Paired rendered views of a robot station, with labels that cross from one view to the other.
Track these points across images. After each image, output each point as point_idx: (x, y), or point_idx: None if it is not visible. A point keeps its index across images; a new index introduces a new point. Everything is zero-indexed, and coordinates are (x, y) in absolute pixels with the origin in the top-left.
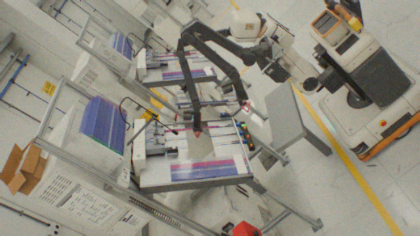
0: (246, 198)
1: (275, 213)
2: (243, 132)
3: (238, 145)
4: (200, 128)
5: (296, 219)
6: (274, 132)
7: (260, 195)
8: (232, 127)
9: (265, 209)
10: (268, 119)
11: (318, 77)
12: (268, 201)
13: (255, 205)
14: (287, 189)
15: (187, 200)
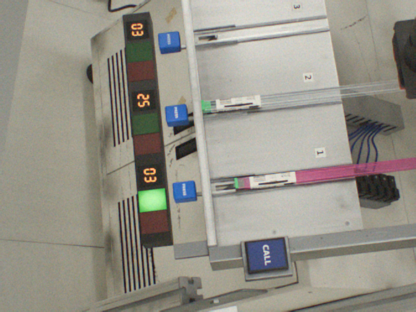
0: (183, 103)
1: (79, 172)
2: (166, 106)
3: (202, 17)
4: (407, 33)
5: (21, 88)
6: (7, 13)
7: (122, 212)
8: (218, 168)
9: (116, 143)
10: (7, 128)
11: None
12: (94, 241)
13: None
14: (10, 216)
15: (409, 155)
